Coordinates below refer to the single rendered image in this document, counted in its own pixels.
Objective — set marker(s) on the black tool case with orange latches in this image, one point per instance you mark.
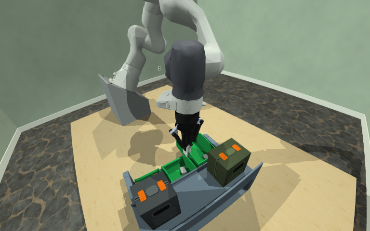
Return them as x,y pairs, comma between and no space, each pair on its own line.
156,200

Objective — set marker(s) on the olive green case with orange latches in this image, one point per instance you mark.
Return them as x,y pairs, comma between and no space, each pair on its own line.
227,161

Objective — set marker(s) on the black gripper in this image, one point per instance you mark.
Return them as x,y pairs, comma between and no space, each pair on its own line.
189,127

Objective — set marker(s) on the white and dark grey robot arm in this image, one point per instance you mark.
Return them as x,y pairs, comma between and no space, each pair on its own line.
187,64

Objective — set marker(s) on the green bin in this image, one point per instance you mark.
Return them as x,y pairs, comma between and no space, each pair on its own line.
147,175
172,169
200,147

